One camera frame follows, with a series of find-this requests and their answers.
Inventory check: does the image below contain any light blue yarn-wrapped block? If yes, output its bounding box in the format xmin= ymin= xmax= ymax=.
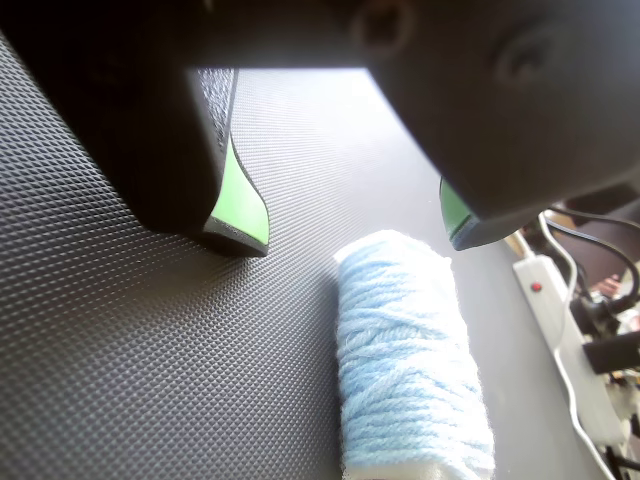
xmin=332 ymin=229 xmax=497 ymax=480

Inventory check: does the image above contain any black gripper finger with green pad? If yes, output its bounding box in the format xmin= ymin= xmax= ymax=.
xmin=359 ymin=0 xmax=640 ymax=252
xmin=0 ymin=0 xmax=271 ymax=259

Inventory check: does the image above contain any thin white cable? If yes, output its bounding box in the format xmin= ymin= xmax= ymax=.
xmin=537 ymin=209 xmax=621 ymax=480

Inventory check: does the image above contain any black power adapter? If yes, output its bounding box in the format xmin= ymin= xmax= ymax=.
xmin=582 ymin=330 xmax=640 ymax=375

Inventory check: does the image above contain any large grey textured mat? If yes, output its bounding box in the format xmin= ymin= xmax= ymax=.
xmin=0 ymin=29 xmax=609 ymax=480

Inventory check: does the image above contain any black power plug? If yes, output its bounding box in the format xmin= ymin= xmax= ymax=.
xmin=569 ymin=292 xmax=624 ymax=334

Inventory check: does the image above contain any white power strip red switch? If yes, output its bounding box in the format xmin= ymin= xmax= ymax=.
xmin=512 ymin=252 xmax=626 ymax=446

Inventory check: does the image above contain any black power cable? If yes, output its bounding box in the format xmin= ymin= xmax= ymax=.
xmin=547 ymin=204 xmax=640 ymax=311

